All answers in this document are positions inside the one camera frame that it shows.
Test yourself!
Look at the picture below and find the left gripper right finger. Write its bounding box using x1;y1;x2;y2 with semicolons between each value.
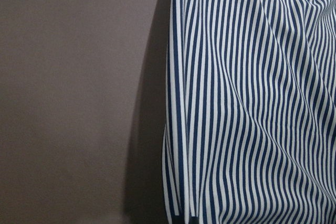
189;216;198;224

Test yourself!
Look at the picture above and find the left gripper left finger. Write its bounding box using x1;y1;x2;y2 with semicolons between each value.
171;216;183;224

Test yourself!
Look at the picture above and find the striped polo shirt white collar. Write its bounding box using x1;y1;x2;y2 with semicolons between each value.
162;0;335;223

